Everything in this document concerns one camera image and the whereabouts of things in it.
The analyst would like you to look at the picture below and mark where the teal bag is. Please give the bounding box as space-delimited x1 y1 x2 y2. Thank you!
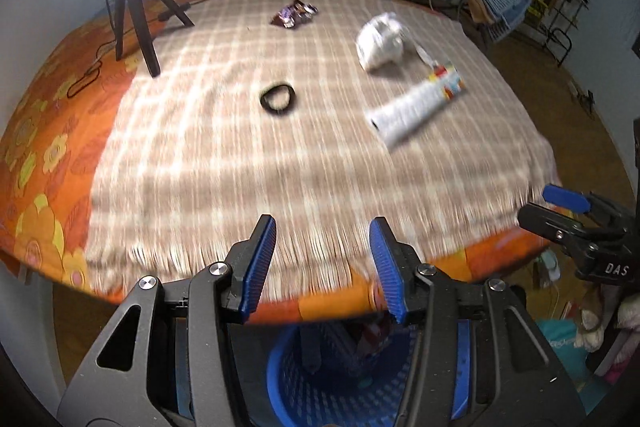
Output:
545 321 591 390

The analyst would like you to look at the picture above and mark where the white plastic bag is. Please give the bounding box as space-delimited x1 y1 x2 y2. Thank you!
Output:
356 12 406 72

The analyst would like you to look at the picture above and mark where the beige plush toy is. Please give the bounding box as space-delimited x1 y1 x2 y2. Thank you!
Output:
575 292 640 353

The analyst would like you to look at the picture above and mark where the white colourful printed packet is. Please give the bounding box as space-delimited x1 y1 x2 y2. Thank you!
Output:
365 62 467 152

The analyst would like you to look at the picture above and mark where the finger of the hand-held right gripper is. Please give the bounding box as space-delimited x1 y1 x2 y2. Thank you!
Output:
543 183 640 235
517 202 598 254

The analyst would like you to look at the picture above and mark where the beige plaid cloth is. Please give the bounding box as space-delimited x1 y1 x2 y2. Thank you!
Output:
85 0 558 303

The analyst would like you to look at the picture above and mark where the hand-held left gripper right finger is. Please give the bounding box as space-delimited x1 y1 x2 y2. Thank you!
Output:
369 217 586 427

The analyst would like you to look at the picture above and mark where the purple candy wrapper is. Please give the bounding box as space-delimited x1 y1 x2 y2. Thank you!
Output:
270 0 320 30

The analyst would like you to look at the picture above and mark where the white paper strip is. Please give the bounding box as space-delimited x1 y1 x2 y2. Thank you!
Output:
412 39 438 70

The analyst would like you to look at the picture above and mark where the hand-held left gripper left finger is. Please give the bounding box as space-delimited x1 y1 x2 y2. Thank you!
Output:
57 214 277 427

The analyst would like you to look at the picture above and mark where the black hair tie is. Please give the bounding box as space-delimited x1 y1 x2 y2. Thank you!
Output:
259 82 297 114

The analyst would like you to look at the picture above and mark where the white power strip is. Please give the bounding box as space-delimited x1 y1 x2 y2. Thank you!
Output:
567 79 596 108

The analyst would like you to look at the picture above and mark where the blue plastic basket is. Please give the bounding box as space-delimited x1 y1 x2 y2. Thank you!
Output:
265 319 473 427

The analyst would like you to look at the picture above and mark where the orange floral tablecloth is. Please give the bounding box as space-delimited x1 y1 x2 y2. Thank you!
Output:
0 0 566 323

